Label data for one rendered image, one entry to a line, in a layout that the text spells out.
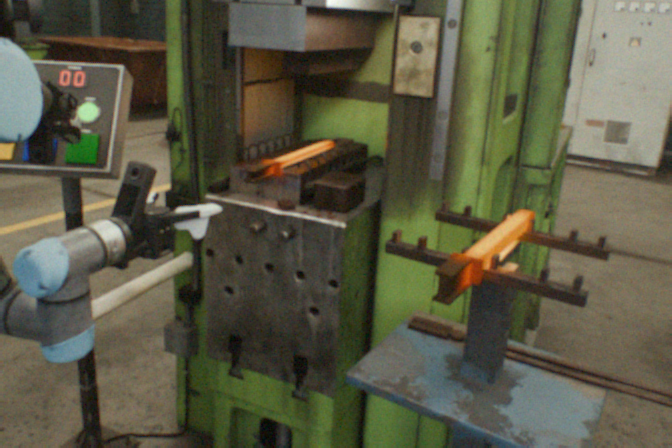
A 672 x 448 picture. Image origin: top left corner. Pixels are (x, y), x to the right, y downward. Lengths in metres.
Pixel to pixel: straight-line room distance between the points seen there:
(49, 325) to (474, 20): 1.00
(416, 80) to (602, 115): 5.18
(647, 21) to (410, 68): 5.13
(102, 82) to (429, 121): 0.82
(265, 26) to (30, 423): 1.56
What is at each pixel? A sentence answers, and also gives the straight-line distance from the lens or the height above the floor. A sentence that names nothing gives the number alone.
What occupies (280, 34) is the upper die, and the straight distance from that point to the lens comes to 1.36.
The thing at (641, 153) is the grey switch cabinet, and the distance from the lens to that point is 6.47.
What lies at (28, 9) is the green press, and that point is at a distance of 6.71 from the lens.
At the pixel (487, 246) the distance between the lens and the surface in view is 0.95.
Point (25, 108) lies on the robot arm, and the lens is 0.77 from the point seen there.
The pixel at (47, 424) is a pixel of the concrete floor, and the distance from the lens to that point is 2.31.
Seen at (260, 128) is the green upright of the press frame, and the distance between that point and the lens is 1.70.
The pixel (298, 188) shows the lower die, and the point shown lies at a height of 0.96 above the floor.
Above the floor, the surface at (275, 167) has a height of 1.00.
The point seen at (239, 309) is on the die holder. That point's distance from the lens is 1.52.
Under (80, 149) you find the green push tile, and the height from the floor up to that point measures 1.01.
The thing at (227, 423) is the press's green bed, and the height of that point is 0.27.
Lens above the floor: 1.35
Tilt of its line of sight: 17 degrees down
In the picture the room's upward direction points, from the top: 3 degrees clockwise
